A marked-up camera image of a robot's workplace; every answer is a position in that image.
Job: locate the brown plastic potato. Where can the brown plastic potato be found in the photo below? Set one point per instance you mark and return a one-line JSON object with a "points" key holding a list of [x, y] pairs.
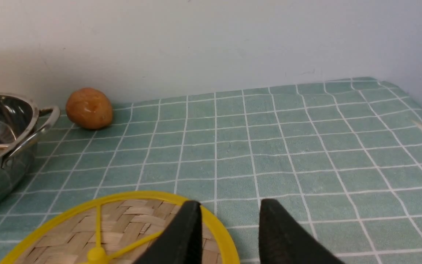
{"points": [[90, 109]]}

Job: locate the stainless steel pot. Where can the stainless steel pot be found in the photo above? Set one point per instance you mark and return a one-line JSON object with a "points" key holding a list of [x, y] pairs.
{"points": [[22, 125]]}

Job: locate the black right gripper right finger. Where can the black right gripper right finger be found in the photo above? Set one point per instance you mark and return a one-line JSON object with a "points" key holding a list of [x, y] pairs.
{"points": [[282, 240]]}

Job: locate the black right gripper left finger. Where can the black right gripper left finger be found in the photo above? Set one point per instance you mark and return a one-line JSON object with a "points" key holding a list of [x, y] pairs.
{"points": [[181, 241]]}

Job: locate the green checkered tablecloth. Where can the green checkered tablecloth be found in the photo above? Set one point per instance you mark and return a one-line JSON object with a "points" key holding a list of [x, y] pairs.
{"points": [[344, 157]]}

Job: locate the woven bamboo steamer lid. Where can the woven bamboo steamer lid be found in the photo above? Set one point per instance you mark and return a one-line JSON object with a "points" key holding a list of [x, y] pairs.
{"points": [[119, 228]]}

